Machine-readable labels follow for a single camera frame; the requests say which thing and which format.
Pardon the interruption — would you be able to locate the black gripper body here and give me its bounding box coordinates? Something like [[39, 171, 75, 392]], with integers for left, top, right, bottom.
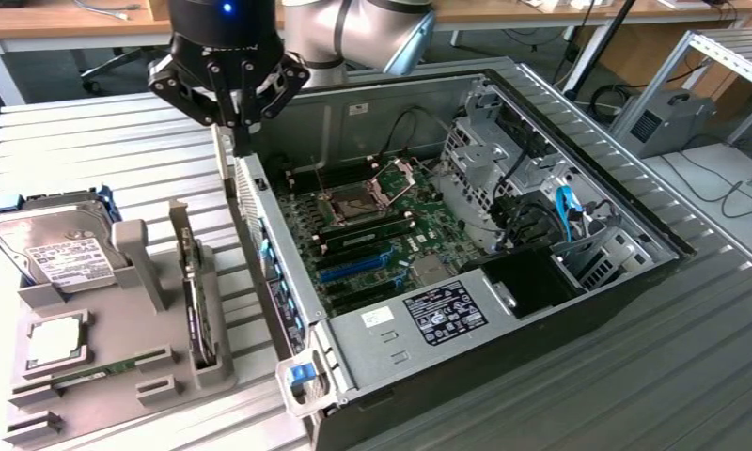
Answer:
[[165, 0, 288, 91]]

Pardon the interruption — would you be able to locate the graphics card with metal bracket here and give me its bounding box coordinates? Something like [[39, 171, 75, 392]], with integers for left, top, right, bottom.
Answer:
[[167, 198, 221, 368]]

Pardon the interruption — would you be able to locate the office chair base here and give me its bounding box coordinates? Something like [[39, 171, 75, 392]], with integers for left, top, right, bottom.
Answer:
[[77, 44, 171, 94]]

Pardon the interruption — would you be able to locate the wooden desk with white legs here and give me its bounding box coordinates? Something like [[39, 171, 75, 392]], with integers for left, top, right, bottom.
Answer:
[[0, 0, 287, 107]]

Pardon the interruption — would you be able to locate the metal socket cover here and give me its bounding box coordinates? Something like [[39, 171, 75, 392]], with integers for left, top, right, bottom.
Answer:
[[366, 157, 416, 209]]

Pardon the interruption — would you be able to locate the CPU socket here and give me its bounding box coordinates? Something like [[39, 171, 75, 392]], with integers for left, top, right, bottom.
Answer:
[[322, 184, 395, 227]]

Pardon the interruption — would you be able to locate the silver disk bay cage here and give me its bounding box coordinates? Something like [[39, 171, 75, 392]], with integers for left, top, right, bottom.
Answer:
[[442, 79, 582, 250]]

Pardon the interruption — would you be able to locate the dark RAM stick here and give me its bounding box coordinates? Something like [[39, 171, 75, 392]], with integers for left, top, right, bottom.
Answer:
[[318, 213, 416, 257]]

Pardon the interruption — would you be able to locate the silver hard disk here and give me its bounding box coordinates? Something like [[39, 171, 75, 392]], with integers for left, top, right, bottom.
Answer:
[[0, 199, 127, 296]]

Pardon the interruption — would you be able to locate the green motherboard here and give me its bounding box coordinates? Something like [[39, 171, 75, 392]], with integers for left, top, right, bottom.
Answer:
[[274, 157, 479, 317]]

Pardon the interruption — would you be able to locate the long black expansion slot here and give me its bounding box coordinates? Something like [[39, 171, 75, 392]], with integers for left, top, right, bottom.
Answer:
[[332, 287, 407, 315], [312, 241, 394, 270], [324, 276, 398, 302]]

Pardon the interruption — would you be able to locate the wooden desk with side panel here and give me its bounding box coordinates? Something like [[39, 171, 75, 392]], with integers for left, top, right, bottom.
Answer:
[[435, 0, 752, 93]]

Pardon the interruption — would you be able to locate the blue expansion slot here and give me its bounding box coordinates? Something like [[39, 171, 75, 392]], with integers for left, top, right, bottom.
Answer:
[[318, 256, 386, 284]]

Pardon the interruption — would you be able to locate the silver chipset heatsink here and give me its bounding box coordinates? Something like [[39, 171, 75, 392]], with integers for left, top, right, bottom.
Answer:
[[410, 256, 458, 288]]

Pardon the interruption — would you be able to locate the white device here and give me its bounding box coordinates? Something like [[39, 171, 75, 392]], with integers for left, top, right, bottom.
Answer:
[[516, 0, 622, 13]]

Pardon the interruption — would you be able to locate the black slanted pole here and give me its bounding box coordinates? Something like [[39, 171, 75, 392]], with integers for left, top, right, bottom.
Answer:
[[574, 0, 640, 102]]

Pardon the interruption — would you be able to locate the grey parts rack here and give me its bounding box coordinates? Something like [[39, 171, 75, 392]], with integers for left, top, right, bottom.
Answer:
[[3, 218, 240, 447]]

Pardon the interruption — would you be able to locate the silver CPU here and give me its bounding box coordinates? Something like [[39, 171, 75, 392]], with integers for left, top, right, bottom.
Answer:
[[24, 317, 91, 371]]

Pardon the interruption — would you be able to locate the silver power supply unit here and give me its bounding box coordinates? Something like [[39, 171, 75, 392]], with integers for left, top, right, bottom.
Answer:
[[312, 268, 523, 406]]

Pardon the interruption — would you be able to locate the blue case latch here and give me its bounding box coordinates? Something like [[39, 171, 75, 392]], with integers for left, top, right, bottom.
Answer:
[[286, 364, 320, 389]]

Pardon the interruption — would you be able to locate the grey control box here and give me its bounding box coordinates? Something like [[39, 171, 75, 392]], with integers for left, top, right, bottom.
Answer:
[[612, 86, 721, 160]]

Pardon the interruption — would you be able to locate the green RAM stick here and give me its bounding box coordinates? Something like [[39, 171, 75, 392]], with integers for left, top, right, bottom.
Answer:
[[49, 357, 140, 390]]

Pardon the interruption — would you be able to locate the open black PC case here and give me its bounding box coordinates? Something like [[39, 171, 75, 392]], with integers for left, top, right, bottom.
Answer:
[[212, 69, 698, 451]]

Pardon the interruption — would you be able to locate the grey cable on desk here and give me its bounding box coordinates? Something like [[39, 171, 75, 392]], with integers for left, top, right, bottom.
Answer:
[[72, 0, 143, 21]]

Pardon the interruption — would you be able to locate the black arched cable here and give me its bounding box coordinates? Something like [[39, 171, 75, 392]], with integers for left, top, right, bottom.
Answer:
[[379, 107, 444, 161]]

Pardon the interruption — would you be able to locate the thin wire locking lever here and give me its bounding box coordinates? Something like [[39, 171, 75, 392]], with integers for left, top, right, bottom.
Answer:
[[310, 154, 328, 196]]

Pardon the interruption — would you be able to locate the black power cable bundle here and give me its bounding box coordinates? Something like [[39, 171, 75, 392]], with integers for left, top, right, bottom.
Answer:
[[491, 191, 564, 250]]

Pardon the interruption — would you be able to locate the black cable coil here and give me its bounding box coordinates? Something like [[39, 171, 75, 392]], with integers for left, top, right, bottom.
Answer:
[[587, 83, 634, 124]]

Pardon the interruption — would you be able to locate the blue data wire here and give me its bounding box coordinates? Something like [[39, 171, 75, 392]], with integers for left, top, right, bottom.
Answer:
[[554, 184, 583, 244]]

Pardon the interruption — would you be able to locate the silver disk bay bracket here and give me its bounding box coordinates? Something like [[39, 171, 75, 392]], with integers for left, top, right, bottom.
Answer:
[[550, 224, 658, 295]]

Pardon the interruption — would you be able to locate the aluminium frame with slats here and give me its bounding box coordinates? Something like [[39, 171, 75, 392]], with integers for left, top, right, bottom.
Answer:
[[611, 25, 752, 148]]

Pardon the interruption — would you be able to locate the black cable on white table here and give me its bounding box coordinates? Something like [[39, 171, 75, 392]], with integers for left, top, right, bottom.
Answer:
[[660, 152, 752, 236]]

